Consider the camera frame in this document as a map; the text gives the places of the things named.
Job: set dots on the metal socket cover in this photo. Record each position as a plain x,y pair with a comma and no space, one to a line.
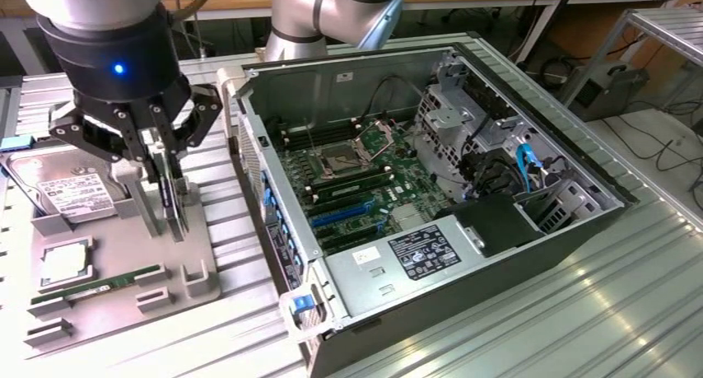
379,137

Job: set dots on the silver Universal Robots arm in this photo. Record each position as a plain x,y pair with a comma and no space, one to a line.
296,15

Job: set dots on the blue case latch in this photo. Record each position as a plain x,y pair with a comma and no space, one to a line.
302,304

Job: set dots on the CPU socket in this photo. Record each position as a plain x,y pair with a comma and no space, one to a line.
338,157

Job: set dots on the black plastic shroud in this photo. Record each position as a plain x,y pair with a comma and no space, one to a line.
488,225

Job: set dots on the silver chipset heat sink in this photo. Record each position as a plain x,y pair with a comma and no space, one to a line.
412,214

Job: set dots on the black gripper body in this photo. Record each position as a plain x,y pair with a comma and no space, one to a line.
118,57

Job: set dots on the CPU chip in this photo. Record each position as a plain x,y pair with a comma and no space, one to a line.
66,264

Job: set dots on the silver power supply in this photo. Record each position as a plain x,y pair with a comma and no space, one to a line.
400,267

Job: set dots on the graphics card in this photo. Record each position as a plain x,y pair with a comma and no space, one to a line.
175,213

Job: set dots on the black box with vent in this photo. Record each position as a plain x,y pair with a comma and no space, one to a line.
607,90

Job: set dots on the green RAM stick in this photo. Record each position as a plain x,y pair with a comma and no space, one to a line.
94,285

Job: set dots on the silver hard disk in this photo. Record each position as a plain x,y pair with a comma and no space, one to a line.
66,188

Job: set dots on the aluminium frame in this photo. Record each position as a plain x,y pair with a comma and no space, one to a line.
659,36

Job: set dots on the grey parts rack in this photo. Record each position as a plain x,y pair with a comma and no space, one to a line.
126,254

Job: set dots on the open black PC case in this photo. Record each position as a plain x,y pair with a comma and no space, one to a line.
549,246

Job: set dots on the green motherboard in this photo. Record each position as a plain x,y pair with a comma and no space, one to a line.
374,197

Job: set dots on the thin locking lever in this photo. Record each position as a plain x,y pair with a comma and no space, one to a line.
311,141

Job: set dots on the metal disk bay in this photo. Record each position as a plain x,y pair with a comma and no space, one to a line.
447,122

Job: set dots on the installed black RAM stick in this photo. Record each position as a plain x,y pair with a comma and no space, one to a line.
351,186

